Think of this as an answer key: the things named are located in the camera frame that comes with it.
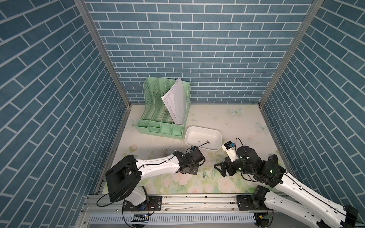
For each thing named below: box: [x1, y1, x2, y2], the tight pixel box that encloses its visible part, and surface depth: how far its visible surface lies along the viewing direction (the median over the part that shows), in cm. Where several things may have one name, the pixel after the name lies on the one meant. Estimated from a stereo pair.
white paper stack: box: [161, 77, 187, 125], surface depth 95 cm
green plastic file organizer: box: [135, 76, 191, 140], surface depth 103 cm
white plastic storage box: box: [184, 125, 222, 152], surface depth 101 cm
